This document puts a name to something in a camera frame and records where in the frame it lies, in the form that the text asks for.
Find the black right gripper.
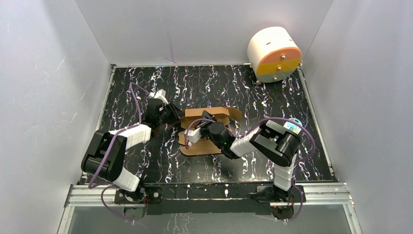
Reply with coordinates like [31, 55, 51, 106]
[195, 110, 223, 150]

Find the brown cardboard box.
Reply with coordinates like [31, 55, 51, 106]
[179, 107, 242, 156]

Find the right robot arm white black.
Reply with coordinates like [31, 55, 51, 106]
[195, 111, 301, 202]

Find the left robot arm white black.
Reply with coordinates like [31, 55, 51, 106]
[81, 98, 185, 203]

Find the small blue white packet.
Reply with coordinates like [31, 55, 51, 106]
[283, 118, 302, 134]

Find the white cylinder orange yellow face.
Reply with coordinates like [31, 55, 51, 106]
[247, 26, 302, 83]

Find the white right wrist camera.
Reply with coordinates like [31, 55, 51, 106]
[185, 129, 201, 149]

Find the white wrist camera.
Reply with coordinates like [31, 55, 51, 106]
[185, 129, 201, 149]
[149, 89, 169, 104]

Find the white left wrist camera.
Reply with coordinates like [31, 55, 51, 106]
[149, 89, 169, 104]

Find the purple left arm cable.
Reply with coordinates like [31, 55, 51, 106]
[88, 82, 152, 223]

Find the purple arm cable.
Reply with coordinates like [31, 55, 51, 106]
[184, 117, 317, 223]
[88, 82, 152, 223]

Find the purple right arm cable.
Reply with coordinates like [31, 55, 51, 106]
[184, 117, 317, 223]

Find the aluminium front rail frame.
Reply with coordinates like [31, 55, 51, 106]
[58, 183, 362, 234]

